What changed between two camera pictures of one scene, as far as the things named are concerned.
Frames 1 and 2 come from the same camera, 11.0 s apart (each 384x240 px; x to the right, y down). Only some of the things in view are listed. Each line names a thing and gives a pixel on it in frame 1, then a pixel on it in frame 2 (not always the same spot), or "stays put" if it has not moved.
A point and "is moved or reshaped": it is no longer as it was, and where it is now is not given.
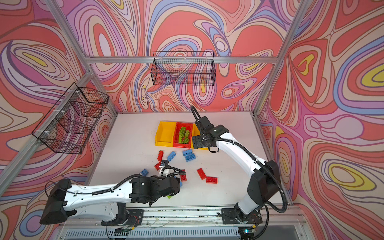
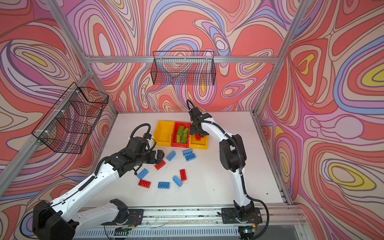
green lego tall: x=182 y=131 is moved or reshaped
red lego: x=183 y=177 stays put
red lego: x=201 y=173 is moved or reshaped
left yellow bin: x=164 y=135 stays put
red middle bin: x=188 y=127 stays put
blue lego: x=144 y=172 stays put
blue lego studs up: x=187 y=152 stays put
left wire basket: x=67 y=127 stays put
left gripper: x=178 y=181 to x=153 y=160
